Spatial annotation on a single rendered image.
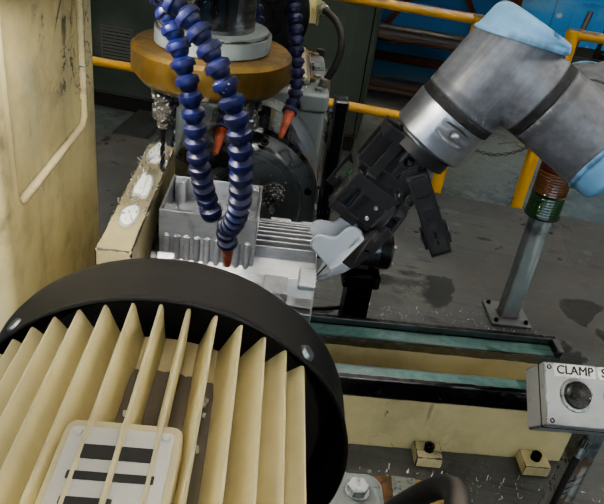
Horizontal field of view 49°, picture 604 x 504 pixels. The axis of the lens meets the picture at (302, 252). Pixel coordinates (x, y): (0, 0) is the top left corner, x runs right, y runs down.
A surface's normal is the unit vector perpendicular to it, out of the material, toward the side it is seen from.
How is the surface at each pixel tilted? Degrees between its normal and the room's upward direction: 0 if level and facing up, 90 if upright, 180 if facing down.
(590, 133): 71
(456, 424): 90
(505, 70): 80
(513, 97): 101
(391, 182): 90
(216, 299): 17
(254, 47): 90
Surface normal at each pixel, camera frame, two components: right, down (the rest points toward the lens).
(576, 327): 0.12, -0.85
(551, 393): 0.10, -0.34
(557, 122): -0.29, 0.40
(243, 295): 0.53, -0.73
